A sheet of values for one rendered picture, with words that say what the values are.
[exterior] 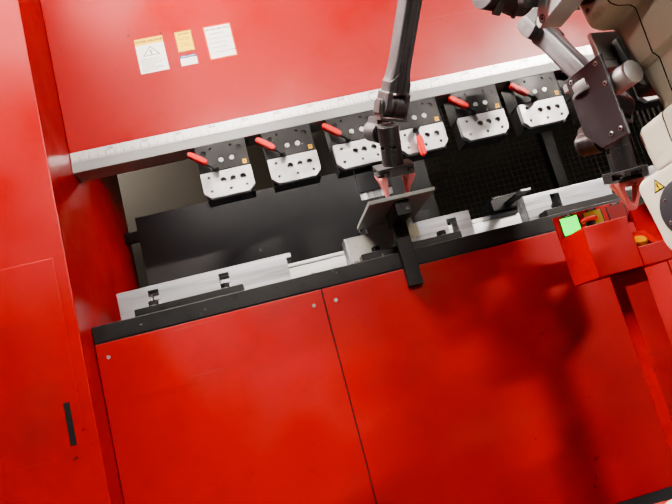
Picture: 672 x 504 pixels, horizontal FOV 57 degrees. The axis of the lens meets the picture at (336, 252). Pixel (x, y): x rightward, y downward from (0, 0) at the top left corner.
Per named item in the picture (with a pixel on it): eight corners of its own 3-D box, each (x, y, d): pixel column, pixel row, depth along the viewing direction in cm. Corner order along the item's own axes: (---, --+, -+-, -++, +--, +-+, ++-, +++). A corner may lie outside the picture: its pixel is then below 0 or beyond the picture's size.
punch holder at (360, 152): (339, 169, 185) (325, 119, 188) (336, 179, 193) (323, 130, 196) (387, 159, 187) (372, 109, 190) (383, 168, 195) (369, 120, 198)
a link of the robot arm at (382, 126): (382, 125, 160) (402, 120, 162) (370, 123, 166) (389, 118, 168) (386, 151, 163) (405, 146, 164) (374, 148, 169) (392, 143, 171)
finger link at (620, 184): (636, 206, 153) (627, 169, 152) (652, 206, 146) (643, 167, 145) (610, 214, 153) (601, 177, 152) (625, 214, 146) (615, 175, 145)
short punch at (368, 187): (362, 199, 187) (354, 170, 189) (361, 201, 189) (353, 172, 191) (393, 192, 189) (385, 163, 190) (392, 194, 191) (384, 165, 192)
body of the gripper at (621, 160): (627, 175, 153) (620, 145, 152) (650, 171, 143) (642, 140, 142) (602, 182, 153) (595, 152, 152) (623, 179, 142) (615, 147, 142)
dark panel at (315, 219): (158, 333, 225) (134, 218, 232) (159, 333, 227) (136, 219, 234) (453, 259, 239) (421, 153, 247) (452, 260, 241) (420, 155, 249)
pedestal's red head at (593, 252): (599, 277, 141) (573, 203, 144) (574, 286, 156) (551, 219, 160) (684, 255, 141) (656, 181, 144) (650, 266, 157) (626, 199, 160)
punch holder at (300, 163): (273, 184, 183) (260, 133, 186) (273, 193, 191) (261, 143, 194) (322, 173, 185) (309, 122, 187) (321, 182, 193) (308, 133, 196)
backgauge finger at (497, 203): (509, 198, 195) (504, 183, 196) (483, 219, 220) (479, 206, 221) (544, 190, 196) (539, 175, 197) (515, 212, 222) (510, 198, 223)
